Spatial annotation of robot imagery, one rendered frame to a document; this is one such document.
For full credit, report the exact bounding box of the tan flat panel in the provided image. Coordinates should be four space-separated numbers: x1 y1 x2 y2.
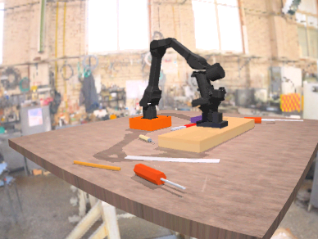
158 117 255 153

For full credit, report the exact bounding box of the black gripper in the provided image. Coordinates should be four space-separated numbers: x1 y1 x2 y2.
191 83 225 122

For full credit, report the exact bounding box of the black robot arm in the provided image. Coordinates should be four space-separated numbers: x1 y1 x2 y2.
139 38 227 120

